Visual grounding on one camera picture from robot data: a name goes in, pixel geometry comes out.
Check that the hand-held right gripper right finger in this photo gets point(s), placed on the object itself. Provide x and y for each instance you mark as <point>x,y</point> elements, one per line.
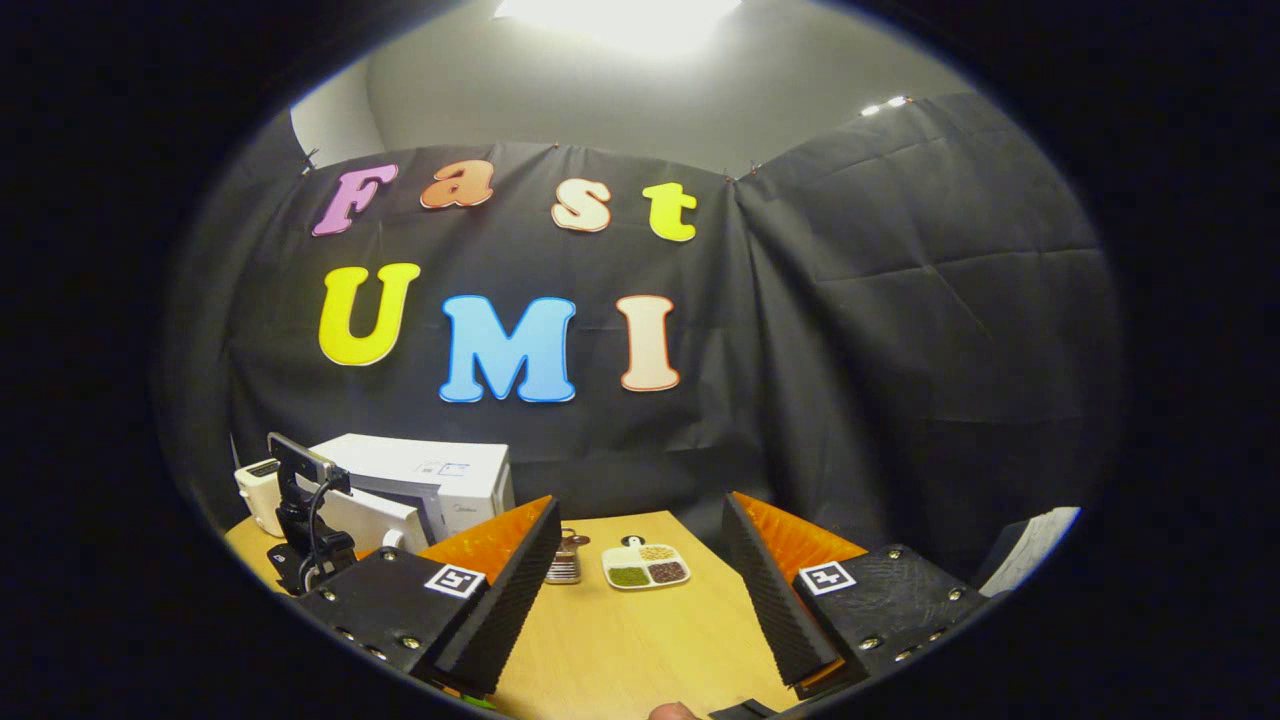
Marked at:
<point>775,590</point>

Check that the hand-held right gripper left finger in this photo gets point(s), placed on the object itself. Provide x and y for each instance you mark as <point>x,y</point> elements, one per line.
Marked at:
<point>510,590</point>

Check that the brown and green food piece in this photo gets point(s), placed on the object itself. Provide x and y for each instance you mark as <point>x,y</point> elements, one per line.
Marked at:
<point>478,702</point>

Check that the white microwave oven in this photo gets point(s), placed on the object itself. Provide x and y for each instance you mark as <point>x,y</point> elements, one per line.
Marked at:
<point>420,460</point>

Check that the white toaster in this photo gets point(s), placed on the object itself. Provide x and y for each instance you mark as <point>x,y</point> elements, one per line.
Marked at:
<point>258,490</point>

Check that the brown spoon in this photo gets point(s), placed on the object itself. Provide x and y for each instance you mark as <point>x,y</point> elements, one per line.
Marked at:
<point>575,538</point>

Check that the white divided bean dish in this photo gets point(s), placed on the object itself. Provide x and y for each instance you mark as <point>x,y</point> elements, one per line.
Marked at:
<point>645,568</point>

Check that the black backdrop cloth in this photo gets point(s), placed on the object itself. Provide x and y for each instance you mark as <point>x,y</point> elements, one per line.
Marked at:
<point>900,300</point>

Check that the ceiling light panel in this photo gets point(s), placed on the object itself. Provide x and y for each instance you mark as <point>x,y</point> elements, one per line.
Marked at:
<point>620,20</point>

